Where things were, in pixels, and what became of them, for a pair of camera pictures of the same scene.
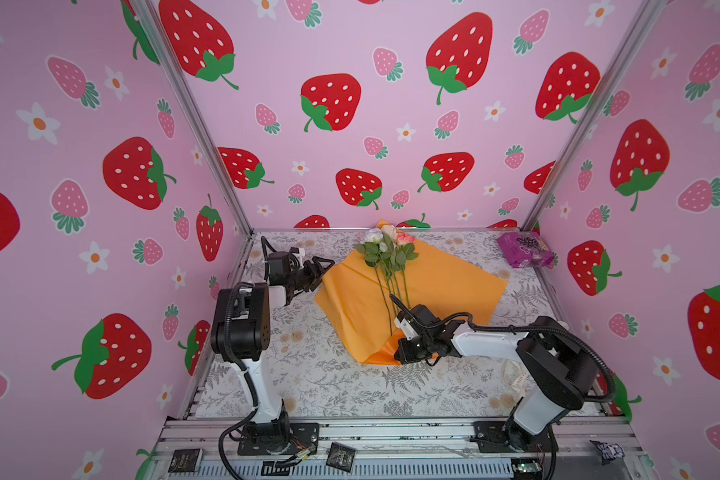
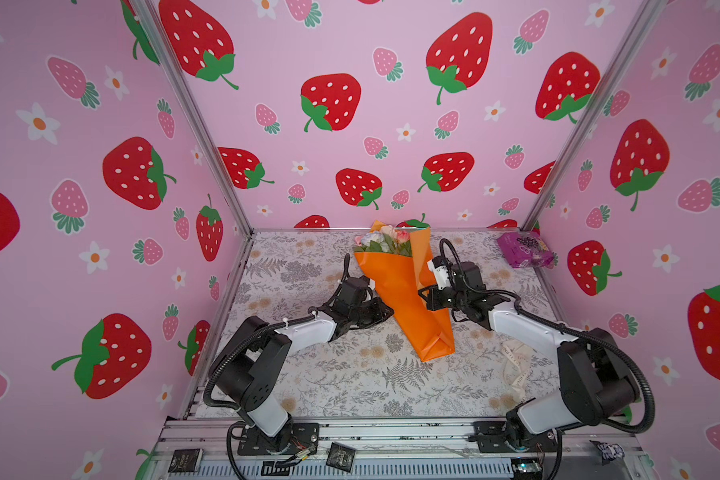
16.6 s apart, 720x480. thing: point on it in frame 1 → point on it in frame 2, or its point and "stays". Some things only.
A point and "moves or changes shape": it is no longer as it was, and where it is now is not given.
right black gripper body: (414, 347) → (458, 302)
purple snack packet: (524, 249) stays
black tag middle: (341, 457) stays
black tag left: (185, 460) stays
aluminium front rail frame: (586, 449) stays
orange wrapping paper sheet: (363, 300) moves or changes shape
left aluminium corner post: (199, 115) stays
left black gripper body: (303, 279) → (367, 314)
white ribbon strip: (517, 379) stays
